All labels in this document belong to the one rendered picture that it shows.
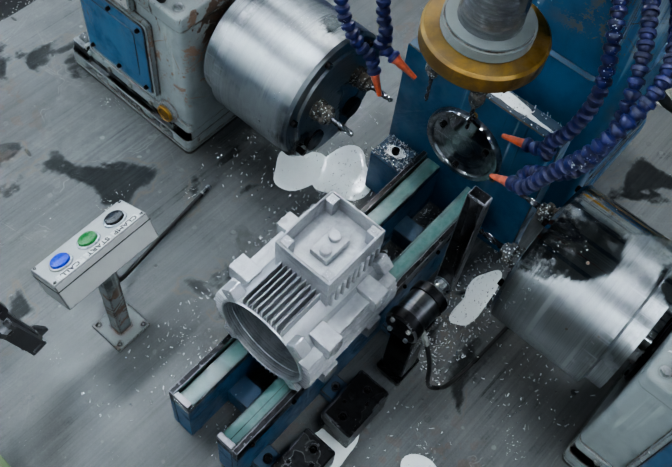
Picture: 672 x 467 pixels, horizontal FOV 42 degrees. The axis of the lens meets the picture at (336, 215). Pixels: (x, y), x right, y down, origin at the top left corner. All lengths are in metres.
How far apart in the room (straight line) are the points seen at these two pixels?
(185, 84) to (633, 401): 0.89
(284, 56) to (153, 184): 0.42
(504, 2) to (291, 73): 0.40
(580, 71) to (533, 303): 0.39
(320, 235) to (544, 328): 0.35
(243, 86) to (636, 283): 0.67
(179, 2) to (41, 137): 0.47
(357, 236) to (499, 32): 0.34
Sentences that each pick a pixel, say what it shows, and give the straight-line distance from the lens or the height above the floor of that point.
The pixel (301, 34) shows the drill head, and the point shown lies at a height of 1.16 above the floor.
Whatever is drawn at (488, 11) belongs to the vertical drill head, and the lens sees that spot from 1.14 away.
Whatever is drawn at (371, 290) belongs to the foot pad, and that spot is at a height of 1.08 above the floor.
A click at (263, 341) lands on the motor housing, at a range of 1.35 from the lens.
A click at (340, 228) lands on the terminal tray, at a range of 1.25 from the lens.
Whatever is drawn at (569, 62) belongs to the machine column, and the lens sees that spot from 1.44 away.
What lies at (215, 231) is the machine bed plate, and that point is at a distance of 1.61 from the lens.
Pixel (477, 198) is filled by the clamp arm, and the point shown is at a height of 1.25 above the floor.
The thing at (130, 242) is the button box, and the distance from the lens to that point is 1.31.
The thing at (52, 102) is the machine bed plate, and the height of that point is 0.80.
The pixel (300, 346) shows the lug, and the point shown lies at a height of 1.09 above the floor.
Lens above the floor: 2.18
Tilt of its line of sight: 58 degrees down
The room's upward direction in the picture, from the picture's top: 8 degrees clockwise
